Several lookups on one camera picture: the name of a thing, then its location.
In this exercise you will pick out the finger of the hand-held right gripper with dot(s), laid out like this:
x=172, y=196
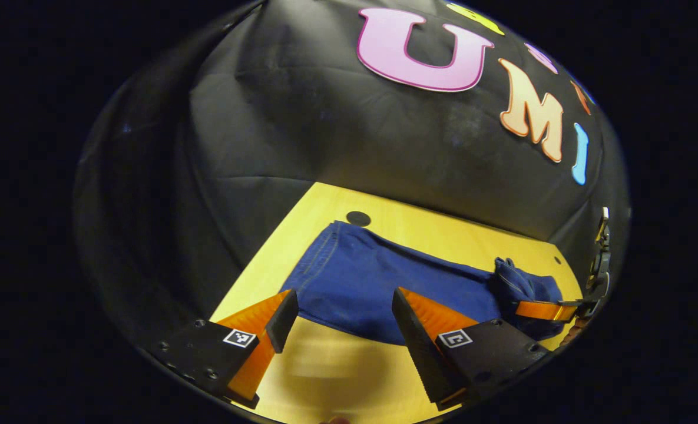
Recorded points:
x=537, y=310

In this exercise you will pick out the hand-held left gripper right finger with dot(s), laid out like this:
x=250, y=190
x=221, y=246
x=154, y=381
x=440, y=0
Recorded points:
x=413, y=337

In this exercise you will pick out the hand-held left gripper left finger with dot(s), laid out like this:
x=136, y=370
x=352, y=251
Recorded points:
x=282, y=323

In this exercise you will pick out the blue jeans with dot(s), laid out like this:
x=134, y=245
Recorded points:
x=360, y=282

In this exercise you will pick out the black backdrop cloth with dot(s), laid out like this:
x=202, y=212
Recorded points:
x=301, y=118

